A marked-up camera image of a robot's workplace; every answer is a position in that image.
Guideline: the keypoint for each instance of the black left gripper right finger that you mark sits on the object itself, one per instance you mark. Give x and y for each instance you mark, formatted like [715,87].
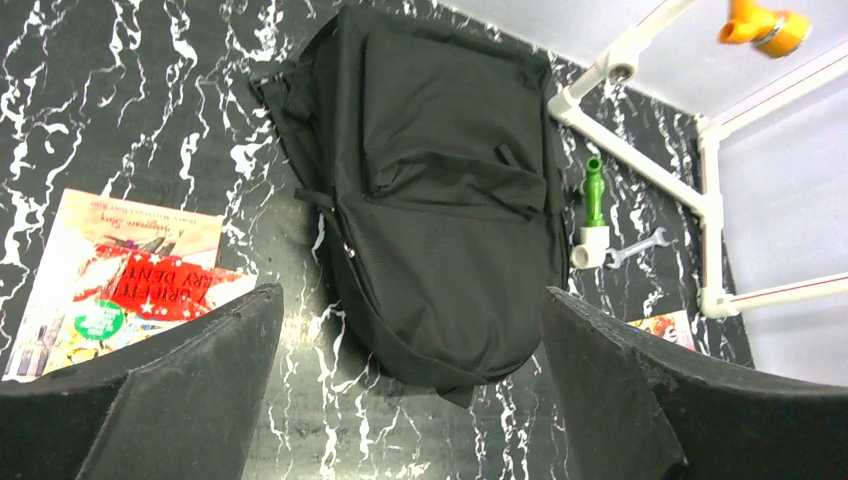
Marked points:
[637,406]

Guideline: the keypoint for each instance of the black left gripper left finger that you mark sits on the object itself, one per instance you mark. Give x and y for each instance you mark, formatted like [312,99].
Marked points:
[182,404]

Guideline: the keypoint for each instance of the red Treehouse paperback book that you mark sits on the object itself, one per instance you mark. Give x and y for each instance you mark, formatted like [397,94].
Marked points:
[124,296]

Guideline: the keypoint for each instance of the black backpack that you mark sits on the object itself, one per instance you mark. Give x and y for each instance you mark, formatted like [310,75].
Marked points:
[431,157]

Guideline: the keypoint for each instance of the pink picture book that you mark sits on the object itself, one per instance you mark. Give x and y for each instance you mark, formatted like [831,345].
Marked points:
[674,327]

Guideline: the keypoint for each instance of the green and white pipe fitting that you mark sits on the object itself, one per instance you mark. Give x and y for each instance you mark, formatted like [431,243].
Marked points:
[594,237]

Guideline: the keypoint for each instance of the silver open-end wrench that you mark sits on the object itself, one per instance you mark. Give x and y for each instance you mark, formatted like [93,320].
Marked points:
[616,257]

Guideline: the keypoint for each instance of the thin pink illustrated book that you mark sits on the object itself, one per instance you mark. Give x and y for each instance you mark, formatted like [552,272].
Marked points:
[83,221]

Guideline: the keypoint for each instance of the orange tap valve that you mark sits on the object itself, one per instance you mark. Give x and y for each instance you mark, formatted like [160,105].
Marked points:
[774,33]

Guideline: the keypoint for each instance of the white PVC pipe frame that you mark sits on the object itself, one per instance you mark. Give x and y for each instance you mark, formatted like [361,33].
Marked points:
[619,63]

